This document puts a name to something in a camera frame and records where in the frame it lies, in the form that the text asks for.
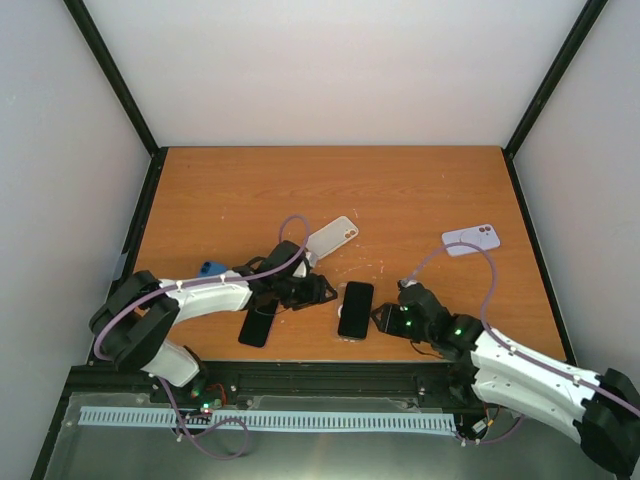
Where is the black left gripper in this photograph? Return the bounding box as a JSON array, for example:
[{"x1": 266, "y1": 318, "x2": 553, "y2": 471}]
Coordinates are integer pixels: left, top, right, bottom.
[{"x1": 275, "y1": 272, "x2": 338, "y2": 310}]

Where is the black smartphone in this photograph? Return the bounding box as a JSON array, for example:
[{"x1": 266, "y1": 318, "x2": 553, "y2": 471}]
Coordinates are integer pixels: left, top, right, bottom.
[
  {"x1": 238, "y1": 299, "x2": 279, "y2": 348},
  {"x1": 337, "y1": 281, "x2": 376, "y2": 339}
]

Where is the beige silicone phone case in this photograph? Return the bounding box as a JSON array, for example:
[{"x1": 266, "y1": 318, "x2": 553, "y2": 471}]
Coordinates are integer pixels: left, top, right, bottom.
[{"x1": 306, "y1": 216, "x2": 359, "y2": 260}]

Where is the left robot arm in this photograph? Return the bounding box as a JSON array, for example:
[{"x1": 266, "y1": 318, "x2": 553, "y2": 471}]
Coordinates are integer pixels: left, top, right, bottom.
[{"x1": 89, "y1": 241, "x2": 337, "y2": 403}]

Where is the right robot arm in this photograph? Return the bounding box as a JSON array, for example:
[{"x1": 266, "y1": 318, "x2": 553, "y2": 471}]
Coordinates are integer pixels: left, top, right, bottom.
[{"x1": 371, "y1": 282, "x2": 639, "y2": 477}]

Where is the lilac phone case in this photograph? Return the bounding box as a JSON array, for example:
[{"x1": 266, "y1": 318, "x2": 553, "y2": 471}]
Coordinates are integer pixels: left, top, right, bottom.
[{"x1": 441, "y1": 223, "x2": 501, "y2": 257}]

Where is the blue smartphone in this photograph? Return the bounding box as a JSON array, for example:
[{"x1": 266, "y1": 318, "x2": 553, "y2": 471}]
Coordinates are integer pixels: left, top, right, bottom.
[{"x1": 198, "y1": 261, "x2": 227, "y2": 278}]

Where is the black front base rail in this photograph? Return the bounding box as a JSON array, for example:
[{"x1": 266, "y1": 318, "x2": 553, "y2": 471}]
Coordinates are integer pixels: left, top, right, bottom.
[{"x1": 63, "y1": 361, "x2": 491, "y2": 413}]

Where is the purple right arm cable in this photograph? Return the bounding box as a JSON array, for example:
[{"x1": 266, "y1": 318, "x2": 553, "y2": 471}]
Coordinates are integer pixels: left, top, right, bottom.
[{"x1": 397, "y1": 239, "x2": 640, "y2": 446}]

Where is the light blue cable duct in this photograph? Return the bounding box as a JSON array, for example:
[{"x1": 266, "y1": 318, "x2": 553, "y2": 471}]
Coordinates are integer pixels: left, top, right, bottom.
[{"x1": 77, "y1": 406, "x2": 456, "y2": 436}]

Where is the black frame post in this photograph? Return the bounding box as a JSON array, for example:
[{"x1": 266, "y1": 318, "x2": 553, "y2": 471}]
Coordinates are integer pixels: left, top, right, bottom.
[
  {"x1": 503, "y1": 0, "x2": 609, "y2": 154},
  {"x1": 63, "y1": 0, "x2": 159, "y2": 156}
]

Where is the black left frame post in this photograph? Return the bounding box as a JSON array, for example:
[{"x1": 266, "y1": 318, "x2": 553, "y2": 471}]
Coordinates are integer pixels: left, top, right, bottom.
[{"x1": 63, "y1": 0, "x2": 159, "y2": 156}]

